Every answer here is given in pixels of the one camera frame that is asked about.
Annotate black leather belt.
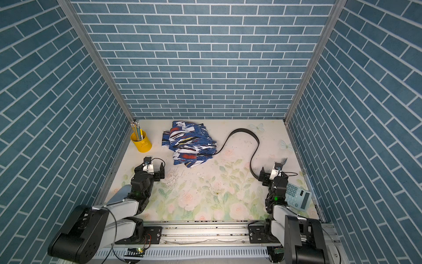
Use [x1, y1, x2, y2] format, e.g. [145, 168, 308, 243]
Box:
[211, 128, 263, 182]

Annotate blue patterned trousers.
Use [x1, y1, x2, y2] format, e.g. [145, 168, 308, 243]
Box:
[162, 121, 217, 168]

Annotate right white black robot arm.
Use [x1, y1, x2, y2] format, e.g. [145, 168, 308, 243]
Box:
[258, 163, 330, 264]

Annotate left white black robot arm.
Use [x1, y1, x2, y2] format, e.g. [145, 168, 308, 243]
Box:
[47, 157, 166, 264]

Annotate light green calculator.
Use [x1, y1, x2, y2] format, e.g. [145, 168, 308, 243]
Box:
[285, 183, 312, 212]

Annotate blue grey glasses case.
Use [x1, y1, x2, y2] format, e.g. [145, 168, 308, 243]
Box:
[107, 185, 132, 205]

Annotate yellow pen cup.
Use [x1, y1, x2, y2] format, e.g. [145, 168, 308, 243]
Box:
[130, 131, 152, 153]

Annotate pens in cup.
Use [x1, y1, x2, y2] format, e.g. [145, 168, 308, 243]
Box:
[131, 121, 144, 141]

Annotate floral table mat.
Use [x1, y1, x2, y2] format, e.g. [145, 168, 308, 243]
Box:
[96, 119, 320, 222]

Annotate right small circuit board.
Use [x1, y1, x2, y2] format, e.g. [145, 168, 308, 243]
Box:
[273, 247, 285, 254]

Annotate small circuit board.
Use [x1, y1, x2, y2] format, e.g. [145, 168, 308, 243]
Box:
[124, 247, 146, 258]
[273, 247, 285, 254]

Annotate left small circuit board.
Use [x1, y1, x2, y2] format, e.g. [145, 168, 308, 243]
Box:
[124, 247, 146, 258]

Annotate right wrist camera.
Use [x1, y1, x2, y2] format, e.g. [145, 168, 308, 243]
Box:
[269, 158, 287, 180]

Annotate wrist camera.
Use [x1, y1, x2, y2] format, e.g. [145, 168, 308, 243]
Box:
[142, 157, 154, 174]
[269, 158, 287, 180]

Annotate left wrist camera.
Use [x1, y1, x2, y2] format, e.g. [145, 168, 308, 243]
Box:
[142, 157, 154, 174]

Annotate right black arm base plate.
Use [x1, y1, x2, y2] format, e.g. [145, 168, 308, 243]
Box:
[248, 223, 280, 244]

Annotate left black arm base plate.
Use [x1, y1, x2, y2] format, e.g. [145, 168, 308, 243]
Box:
[116, 226, 163, 245]

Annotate aluminium mounting rail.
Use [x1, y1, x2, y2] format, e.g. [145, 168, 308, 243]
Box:
[70, 222, 340, 248]

